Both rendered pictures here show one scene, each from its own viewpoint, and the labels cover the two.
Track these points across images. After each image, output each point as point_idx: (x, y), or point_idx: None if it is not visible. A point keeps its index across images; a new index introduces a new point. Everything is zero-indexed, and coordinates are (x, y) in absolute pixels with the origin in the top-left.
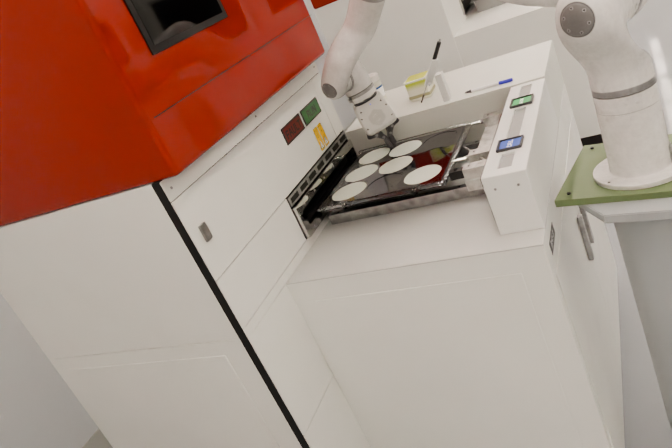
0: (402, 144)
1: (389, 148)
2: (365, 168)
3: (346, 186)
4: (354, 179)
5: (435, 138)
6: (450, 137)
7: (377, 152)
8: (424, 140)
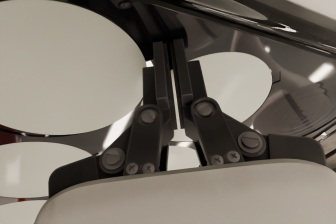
0: (211, 62)
1: (145, 58)
2: (43, 157)
3: (6, 207)
4: (21, 191)
5: (303, 100)
6: (318, 120)
7: (72, 60)
8: (279, 93)
